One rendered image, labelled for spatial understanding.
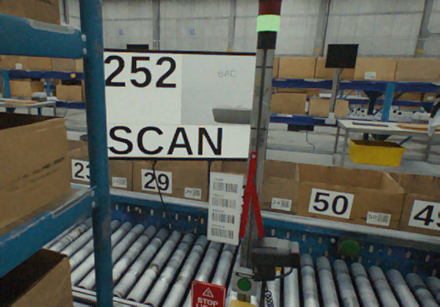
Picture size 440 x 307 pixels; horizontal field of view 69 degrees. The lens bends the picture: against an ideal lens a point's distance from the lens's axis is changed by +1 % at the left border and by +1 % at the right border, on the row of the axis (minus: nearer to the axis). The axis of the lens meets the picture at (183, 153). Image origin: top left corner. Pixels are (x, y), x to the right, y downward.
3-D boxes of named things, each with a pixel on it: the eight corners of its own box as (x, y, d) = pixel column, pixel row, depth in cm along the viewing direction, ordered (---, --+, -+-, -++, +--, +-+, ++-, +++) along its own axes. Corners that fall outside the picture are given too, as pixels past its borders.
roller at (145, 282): (122, 312, 108) (122, 299, 106) (173, 237, 156) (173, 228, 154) (136, 315, 106) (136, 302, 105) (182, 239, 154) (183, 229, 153)
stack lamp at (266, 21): (255, 30, 71) (258, 0, 69) (257, 32, 75) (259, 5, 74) (278, 30, 69) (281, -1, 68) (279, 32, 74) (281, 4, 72)
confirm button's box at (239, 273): (230, 293, 86) (232, 271, 84) (232, 286, 89) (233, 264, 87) (256, 298, 84) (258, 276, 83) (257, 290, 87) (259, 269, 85)
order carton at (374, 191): (295, 217, 140) (299, 180, 136) (293, 193, 167) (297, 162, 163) (397, 232, 129) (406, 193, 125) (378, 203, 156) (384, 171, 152)
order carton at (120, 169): (66, 183, 173) (64, 153, 169) (97, 168, 201) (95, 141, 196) (132, 192, 162) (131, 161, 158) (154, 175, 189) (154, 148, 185)
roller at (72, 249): (37, 290, 118) (27, 284, 119) (109, 226, 166) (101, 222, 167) (40, 281, 116) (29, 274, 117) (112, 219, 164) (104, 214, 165)
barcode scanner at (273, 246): (301, 290, 76) (299, 250, 74) (251, 285, 80) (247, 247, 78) (299, 273, 83) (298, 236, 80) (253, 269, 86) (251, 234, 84)
